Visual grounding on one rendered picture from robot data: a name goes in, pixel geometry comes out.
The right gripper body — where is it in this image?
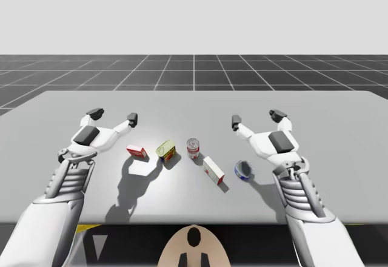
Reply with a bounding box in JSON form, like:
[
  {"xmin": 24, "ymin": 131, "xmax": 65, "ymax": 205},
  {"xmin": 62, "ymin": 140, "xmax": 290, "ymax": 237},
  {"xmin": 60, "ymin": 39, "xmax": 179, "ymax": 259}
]
[{"xmin": 247, "ymin": 130, "xmax": 303, "ymax": 167}]

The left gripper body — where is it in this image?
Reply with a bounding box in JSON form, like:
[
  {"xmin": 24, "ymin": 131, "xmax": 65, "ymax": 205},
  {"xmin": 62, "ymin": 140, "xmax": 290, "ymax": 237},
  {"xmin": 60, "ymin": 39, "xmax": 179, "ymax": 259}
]
[{"xmin": 67, "ymin": 124, "xmax": 119, "ymax": 156}]

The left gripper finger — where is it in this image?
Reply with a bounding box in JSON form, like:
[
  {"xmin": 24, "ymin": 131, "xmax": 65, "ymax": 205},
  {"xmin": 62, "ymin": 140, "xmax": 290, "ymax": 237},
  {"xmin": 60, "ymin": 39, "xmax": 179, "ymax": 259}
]
[
  {"xmin": 112, "ymin": 112, "xmax": 139, "ymax": 137},
  {"xmin": 79, "ymin": 107, "xmax": 105, "ymax": 128}
]

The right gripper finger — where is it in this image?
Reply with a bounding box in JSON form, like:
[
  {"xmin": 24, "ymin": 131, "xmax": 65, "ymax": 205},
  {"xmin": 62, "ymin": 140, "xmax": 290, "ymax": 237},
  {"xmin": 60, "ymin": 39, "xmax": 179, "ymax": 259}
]
[
  {"xmin": 269, "ymin": 109, "xmax": 293, "ymax": 133},
  {"xmin": 231, "ymin": 114, "xmax": 258, "ymax": 140}
]

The blue flat can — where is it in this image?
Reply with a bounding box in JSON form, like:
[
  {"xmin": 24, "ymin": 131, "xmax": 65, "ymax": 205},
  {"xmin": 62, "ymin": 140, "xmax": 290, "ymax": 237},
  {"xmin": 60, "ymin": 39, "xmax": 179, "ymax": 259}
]
[{"xmin": 234, "ymin": 160, "xmax": 255, "ymax": 182}]

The green and blue rectangular can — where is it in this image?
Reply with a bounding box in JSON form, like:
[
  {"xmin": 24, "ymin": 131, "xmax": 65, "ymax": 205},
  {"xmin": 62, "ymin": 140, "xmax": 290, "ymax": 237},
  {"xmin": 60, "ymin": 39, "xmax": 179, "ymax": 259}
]
[{"xmin": 155, "ymin": 139, "xmax": 178, "ymax": 165}]

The red and white can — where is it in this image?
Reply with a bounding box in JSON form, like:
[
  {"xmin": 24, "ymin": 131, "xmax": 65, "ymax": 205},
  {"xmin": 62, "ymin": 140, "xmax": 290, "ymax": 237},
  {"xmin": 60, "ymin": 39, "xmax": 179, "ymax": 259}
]
[{"xmin": 186, "ymin": 138, "xmax": 201, "ymax": 160}]

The red and white carton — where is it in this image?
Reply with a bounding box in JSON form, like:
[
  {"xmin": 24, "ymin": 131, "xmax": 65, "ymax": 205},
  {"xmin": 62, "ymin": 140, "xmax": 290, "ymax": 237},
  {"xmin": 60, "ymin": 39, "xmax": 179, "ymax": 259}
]
[{"xmin": 202, "ymin": 155, "xmax": 226, "ymax": 186}]

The tan robot part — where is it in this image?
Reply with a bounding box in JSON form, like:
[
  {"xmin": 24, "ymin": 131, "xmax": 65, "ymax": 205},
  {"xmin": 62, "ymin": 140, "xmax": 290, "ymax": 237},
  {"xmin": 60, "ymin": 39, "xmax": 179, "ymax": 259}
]
[{"xmin": 157, "ymin": 224, "xmax": 232, "ymax": 267}]

